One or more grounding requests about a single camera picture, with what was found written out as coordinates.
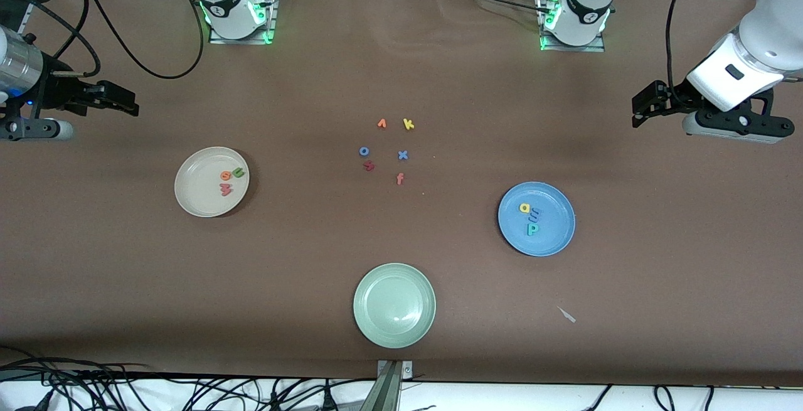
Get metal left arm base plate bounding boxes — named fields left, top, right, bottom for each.
left=538, top=0, right=606, bottom=53

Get beige plate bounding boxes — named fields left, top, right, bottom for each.
left=174, top=146, right=250, bottom=218

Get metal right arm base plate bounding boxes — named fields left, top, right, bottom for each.
left=209, top=0, right=278, bottom=45

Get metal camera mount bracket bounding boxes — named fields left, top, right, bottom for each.
left=359, top=360, right=413, bottom=411

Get green plate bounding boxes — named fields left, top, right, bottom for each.
left=353, top=263, right=437, bottom=349

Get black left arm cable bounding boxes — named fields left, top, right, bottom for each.
left=665, top=0, right=700, bottom=88

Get brown paper table cover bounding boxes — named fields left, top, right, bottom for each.
left=0, top=0, right=803, bottom=388

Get blue plate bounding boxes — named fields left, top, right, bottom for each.
left=497, top=181, right=576, bottom=257

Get loose black cables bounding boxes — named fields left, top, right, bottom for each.
left=580, top=385, right=716, bottom=411

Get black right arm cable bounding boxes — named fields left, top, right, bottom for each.
left=63, top=0, right=206, bottom=79

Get tangled black cable bundle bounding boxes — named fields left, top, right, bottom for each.
left=0, top=347, right=377, bottom=411

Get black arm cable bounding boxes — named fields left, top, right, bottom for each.
left=665, top=0, right=700, bottom=88
left=63, top=0, right=206, bottom=79

